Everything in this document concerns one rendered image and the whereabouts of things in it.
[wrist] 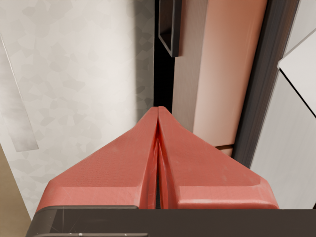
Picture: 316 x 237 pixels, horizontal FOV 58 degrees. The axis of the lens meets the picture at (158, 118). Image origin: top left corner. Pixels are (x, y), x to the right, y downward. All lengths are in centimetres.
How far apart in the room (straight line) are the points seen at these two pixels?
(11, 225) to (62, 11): 148
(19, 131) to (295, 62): 32
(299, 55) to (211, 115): 7
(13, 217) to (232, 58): 154
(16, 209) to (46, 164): 119
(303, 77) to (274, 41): 3
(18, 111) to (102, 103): 10
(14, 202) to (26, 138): 118
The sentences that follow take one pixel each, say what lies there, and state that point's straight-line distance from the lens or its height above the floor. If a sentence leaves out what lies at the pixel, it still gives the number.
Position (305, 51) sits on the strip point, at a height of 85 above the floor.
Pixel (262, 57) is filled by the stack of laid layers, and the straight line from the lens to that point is 22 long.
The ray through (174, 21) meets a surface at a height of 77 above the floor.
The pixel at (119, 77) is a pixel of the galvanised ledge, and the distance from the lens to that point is 36.
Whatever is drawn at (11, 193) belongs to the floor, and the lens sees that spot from 153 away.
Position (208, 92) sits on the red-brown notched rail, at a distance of 21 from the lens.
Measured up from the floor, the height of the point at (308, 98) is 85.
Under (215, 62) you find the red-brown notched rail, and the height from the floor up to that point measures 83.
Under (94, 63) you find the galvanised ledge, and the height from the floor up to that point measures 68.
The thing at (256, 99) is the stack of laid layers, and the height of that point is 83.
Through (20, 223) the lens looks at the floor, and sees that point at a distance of 170.
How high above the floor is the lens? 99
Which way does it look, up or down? 52 degrees down
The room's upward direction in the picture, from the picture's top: 159 degrees clockwise
